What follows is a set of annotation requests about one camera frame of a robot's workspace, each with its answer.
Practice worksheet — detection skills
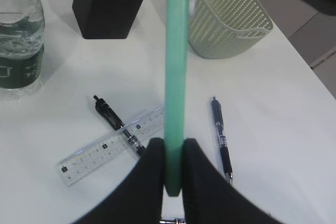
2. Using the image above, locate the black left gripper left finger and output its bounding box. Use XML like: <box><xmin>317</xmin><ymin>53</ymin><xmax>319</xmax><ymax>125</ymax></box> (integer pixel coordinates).
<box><xmin>74</xmin><ymin>138</ymin><xmax>165</xmax><ymax>223</ymax></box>

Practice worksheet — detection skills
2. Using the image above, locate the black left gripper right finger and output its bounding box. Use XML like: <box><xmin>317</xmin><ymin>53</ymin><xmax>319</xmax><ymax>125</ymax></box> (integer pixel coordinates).
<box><xmin>181</xmin><ymin>138</ymin><xmax>280</xmax><ymax>223</ymax></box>

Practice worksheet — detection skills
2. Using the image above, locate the transparent plastic ruler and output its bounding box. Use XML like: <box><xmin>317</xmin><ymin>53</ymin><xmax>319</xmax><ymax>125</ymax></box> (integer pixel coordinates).
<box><xmin>56</xmin><ymin>107</ymin><xmax>164</xmax><ymax>186</ymax></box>

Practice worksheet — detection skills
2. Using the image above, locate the dark blue pen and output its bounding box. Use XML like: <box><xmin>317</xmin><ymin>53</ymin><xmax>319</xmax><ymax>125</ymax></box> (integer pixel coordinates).
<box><xmin>211</xmin><ymin>97</ymin><xmax>233</xmax><ymax>185</ymax></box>

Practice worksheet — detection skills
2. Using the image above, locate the clear water bottle green label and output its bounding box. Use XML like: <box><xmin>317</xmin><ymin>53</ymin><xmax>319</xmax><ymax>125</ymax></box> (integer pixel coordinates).
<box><xmin>1</xmin><ymin>0</ymin><xmax>45</xmax><ymax>99</ymax></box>

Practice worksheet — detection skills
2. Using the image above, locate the green woven plastic basket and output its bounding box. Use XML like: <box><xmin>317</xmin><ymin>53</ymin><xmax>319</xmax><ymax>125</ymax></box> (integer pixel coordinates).
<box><xmin>188</xmin><ymin>0</ymin><xmax>273</xmax><ymax>59</ymax></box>

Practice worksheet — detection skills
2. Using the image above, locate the black pen on ruler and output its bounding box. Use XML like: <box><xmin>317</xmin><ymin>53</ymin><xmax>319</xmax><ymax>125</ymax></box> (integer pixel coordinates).
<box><xmin>93</xmin><ymin>95</ymin><xmax>145</xmax><ymax>157</ymax></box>

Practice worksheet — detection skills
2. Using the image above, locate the black square pen holder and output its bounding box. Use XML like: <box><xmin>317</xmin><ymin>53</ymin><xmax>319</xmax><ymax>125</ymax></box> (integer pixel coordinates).
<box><xmin>72</xmin><ymin>0</ymin><xmax>143</xmax><ymax>39</ymax></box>

